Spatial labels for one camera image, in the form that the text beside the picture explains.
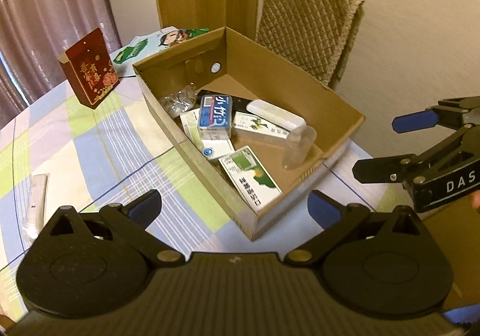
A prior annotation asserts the chair with quilted cover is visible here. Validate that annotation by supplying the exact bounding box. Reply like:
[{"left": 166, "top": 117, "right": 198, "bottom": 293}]
[{"left": 255, "top": 0, "right": 365, "bottom": 89}]

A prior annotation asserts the clear plastic wrap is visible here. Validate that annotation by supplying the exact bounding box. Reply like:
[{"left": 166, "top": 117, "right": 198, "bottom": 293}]
[{"left": 159, "top": 83, "right": 199, "bottom": 119}]

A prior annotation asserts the black remote control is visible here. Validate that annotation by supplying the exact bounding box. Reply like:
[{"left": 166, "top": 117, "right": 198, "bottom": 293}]
[{"left": 197, "top": 89, "right": 256, "bottom": 115}]

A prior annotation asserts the brown cardboard box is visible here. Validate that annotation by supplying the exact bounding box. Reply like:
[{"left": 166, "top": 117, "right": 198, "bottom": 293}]
[{"left": 132, "top": 26, "right": 366, "bottom": 243}]

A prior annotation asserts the white box with blue logo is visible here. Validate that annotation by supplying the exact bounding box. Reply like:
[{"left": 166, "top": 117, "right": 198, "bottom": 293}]
[{"left": 179, "top": 109, "right": 205, "bottom": 151}]

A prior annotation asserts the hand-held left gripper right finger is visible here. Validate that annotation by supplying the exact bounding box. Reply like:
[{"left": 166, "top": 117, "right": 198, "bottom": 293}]
[{"left": 285, "top": 190, "right": 432, "bottom": 265}]

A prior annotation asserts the white glasses case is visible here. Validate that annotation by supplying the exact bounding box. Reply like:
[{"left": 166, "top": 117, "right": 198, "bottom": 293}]
[{"left": 245, "top": 99, "right": 305, "bottom": 131}]

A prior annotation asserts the small white green box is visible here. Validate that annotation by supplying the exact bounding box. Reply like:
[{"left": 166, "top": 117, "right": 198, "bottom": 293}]
[{"left": 231, "top": 111, "right": 291, "bottom": 141}]

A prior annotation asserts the large white green box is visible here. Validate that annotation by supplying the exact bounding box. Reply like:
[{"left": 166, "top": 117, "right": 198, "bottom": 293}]
[{"left": 218, "top": 146, "right": 283, "bottom": 213}]

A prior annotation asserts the red gift box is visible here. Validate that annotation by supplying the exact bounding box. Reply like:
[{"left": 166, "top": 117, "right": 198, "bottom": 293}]
[{"left": 57, "top": 27, "right": 121, "bottom": 109}]

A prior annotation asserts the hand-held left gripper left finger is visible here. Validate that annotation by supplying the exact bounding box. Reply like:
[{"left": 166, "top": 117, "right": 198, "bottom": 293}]
[{"left": 35, "top": 189, "right": 184, "bottom": 267}]

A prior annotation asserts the clear plastic cup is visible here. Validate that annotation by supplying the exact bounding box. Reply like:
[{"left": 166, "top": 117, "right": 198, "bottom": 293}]
[{"left": 282, "top": 125, "right": 317, "bottom": 171}]

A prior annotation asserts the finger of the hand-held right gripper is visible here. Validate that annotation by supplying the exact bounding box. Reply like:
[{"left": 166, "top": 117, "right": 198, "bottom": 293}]
[
  {"left": 352, "top": 125, "right": 475, "bottom": 183},
  {"left": 392, "top": 96, "right": 480, "bottom": 134}
]

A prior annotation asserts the white tissue packet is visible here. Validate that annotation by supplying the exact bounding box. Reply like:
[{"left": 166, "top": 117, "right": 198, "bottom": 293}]
[{"left": 21, "top": 173, "right": 50, "bottom": 239}]

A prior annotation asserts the green white snack bag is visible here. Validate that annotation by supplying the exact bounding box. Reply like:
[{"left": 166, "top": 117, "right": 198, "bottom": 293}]
[{"left": 110, "top": 26, "right": 211, "bottom": 76}]

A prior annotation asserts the pink curtain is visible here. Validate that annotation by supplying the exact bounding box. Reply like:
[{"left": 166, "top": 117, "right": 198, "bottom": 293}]
[{"left": 0, "top": 0, "right": 121, "bottom": 126}]

